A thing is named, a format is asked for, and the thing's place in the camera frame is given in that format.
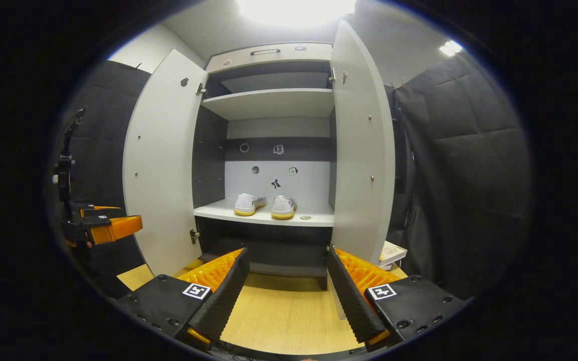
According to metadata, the large ceiling light panel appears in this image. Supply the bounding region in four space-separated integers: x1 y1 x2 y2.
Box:
236 0 357 26

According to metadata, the black backdrop cloth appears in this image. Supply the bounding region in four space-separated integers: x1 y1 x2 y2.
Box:
48 50 533 299

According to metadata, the white shoe with yellow sole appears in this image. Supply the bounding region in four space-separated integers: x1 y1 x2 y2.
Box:
270 195 298 220
233 194 267 217

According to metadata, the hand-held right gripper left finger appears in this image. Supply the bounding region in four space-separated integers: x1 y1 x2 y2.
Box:
118 247 250 349

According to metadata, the grey shoe cabinet door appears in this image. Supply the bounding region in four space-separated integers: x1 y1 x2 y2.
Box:
122 49 209 277
328 20 396 320

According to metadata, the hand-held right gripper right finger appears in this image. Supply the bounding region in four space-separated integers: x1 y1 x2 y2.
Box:
327 247 470 351

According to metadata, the small ceiling light panel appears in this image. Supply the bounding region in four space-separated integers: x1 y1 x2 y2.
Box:
439 40 464 57

